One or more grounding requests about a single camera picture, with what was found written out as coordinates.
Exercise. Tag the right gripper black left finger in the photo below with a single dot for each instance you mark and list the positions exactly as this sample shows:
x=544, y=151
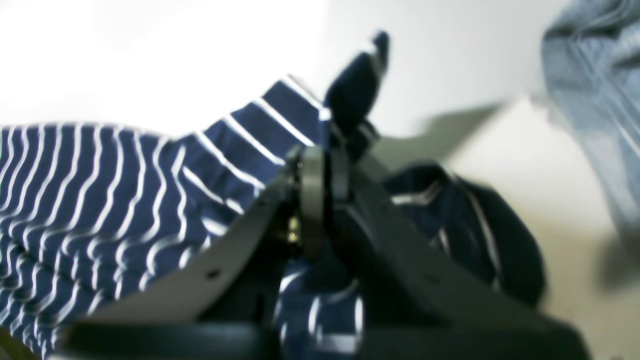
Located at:
x=221, y=305

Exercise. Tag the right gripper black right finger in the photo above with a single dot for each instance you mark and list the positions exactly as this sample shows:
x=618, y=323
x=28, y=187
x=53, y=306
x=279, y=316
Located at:
x=417, y=303

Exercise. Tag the navy white striped t-shirt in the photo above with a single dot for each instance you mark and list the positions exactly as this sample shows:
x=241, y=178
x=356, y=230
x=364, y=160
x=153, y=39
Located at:
x=93, y=212

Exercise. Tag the grey cloth pile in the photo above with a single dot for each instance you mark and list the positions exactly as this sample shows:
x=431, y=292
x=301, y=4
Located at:
x=590, y=62

